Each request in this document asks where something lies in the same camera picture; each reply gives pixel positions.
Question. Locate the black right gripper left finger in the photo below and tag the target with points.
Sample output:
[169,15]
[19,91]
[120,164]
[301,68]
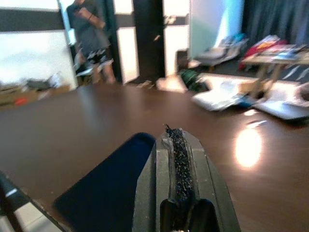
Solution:
[147,193]

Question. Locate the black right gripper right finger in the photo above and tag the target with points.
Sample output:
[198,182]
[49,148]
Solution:
[210,178]

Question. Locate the black key case with keys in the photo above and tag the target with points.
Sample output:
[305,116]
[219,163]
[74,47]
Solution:
[103,188]

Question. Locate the white paper bag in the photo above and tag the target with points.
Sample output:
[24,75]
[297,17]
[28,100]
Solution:
[219,97]

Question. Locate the small blue object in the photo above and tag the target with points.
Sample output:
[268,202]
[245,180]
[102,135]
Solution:
[247,104]

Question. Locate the brown cardboard box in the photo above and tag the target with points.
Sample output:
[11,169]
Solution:
[48,93]
[170,84]

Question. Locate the wooden stand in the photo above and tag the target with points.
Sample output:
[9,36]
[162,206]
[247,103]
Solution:
[265,79]

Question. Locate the grey clothes pile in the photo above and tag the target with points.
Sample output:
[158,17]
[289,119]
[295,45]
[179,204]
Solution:
[219,53]

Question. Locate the red cloth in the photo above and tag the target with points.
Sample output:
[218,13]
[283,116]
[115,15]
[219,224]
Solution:
[256,50]

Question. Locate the dark wooden chair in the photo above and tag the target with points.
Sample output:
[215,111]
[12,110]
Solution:
[9,193]

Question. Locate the black pillar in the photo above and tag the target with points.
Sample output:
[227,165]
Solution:
[149,36]

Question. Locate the person in patterned shorts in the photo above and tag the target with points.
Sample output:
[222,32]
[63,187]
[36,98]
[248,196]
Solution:
[89,31]

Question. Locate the grey curtain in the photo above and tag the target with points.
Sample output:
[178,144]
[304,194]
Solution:
[277,19]

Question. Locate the black and green folded frame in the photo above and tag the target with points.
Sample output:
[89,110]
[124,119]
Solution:
[194,81]

